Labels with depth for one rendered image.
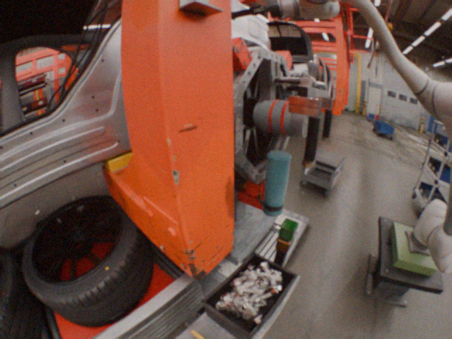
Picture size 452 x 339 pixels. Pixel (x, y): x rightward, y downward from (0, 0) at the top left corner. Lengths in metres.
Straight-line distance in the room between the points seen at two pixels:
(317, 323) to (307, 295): 0.19
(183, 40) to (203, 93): 0.09
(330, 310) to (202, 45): 1.19
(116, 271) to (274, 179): 0.62
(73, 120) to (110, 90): 0.19
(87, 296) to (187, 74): 0.64
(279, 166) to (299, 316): 0.79
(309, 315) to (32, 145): 1.40
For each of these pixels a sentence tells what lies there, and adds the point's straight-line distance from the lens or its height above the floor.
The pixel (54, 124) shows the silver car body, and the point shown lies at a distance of 0.76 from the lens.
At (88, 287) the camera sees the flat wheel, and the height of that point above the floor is 0.50.
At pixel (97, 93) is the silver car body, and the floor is 1.01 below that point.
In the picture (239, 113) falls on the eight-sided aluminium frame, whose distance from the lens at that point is 0.54.
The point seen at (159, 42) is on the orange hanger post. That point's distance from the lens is 0.26.
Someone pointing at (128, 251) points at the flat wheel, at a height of 0.50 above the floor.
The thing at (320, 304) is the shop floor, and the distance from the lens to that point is 1.12.
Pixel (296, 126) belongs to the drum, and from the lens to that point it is 0.67.
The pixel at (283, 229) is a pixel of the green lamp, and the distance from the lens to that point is 0.46.
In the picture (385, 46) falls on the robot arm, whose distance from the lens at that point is 0.68.
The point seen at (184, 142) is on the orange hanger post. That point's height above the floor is 0.89.
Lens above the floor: 0.97
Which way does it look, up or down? 26 degrees down
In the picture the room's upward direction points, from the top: 1 degrees counter-clockwise
